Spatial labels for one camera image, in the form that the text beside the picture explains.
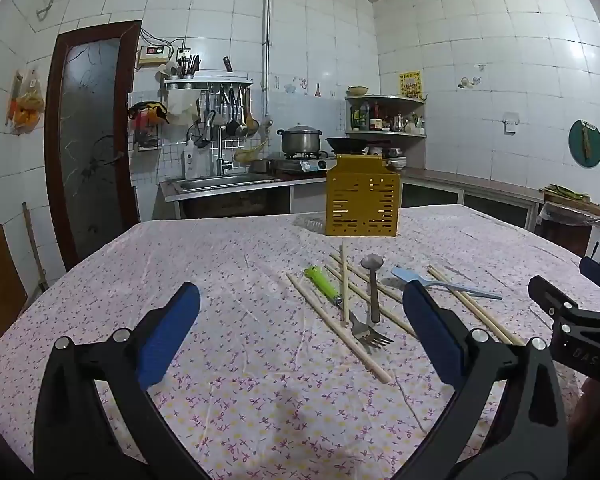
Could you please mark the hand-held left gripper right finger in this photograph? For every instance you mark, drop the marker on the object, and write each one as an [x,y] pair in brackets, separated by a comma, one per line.
[432,332]

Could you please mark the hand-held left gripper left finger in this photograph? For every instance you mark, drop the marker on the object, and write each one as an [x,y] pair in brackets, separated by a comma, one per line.
[167,330]

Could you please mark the wooden chopstick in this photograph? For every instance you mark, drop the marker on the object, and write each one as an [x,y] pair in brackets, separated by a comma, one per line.
[360,292]
[460,297]
[345,280]
[460,289]
[330,319]
[360,274]

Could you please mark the light blue spatula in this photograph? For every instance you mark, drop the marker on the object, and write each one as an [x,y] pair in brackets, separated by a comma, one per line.
[405,275]

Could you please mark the metal spoon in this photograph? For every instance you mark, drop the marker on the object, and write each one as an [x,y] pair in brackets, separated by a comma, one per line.
[372,263]

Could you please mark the yellow slotted utensil holder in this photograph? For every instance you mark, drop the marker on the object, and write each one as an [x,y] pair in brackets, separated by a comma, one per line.
[362,200]

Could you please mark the row of hanging kitchen utensils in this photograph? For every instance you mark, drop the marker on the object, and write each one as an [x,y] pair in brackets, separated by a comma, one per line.
[235,115]

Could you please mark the bin with plastic liner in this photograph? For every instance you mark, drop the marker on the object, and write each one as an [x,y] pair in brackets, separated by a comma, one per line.
[565,232]

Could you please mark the pink floral tablecloth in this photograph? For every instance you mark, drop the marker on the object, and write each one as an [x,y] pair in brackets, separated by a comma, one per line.
[230,310]

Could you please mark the wooden chopping board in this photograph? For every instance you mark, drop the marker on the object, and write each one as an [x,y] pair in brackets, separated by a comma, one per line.
[580,202]

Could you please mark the round green cutting board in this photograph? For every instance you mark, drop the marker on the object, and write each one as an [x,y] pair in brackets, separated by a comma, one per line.
[577,142]

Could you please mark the steel sink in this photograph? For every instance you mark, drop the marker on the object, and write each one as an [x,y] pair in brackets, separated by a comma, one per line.
[220,182]

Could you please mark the clear plastic wrapper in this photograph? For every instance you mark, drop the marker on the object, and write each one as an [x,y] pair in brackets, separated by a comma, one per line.
[310,223]

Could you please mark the white dish soap bottle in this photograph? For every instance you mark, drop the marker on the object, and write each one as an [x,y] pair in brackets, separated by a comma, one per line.
[190,160]

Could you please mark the stack of bowls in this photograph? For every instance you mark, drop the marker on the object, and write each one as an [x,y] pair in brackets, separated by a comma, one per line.
[395,160]

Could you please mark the metal faucet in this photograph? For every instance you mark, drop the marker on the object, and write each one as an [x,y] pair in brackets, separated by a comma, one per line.
[222,155]

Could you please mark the yellow strainer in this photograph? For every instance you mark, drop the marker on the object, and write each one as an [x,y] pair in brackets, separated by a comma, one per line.
[247,154]

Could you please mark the black wok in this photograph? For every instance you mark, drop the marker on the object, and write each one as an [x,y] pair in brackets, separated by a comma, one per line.
[347,144]

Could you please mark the dark wooden glass door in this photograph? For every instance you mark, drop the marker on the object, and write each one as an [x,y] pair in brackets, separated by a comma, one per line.
[90,135]

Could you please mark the gas stove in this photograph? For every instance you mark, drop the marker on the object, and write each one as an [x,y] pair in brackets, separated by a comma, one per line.
[300,164]

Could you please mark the yellow and black bag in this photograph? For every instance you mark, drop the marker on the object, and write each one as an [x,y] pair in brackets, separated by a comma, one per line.
[150,110]

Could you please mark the white hanging plastic bag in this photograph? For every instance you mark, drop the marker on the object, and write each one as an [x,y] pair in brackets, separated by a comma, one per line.
[182,105]

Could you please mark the row of condiment bottles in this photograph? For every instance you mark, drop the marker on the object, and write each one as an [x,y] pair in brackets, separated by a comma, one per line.
[362,117]

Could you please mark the steel cooking pot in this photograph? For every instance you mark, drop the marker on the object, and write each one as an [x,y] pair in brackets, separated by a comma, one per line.
[300,140]

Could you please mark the beige bowl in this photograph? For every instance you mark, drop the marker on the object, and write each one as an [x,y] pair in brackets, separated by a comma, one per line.
[358,91]

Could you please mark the knife holder with knives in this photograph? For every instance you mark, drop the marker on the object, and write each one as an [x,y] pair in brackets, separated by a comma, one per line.
[189,67]

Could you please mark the hanging orange plastic bags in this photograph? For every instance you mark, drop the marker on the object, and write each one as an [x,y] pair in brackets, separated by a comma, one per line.
[25,105]

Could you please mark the beige controller box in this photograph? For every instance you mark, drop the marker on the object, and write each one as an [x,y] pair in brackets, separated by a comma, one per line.
[155,55]

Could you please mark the white wall socket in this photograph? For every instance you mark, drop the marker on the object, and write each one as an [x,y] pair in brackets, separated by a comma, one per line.
[510,123]

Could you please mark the corner wall shelf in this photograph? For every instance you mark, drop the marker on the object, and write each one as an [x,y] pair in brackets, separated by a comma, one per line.
[385,134]

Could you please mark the wall sticker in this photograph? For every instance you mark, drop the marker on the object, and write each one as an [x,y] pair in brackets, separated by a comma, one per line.
[465,82]

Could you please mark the yellow wall poster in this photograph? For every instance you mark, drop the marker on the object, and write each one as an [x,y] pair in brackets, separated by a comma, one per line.
[410,85]

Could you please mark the metal wall rack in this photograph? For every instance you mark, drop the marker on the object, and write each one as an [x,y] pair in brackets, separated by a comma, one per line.
[210,82]

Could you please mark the grey wall pipe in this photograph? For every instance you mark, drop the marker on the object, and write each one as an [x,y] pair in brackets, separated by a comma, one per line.
[267,35]

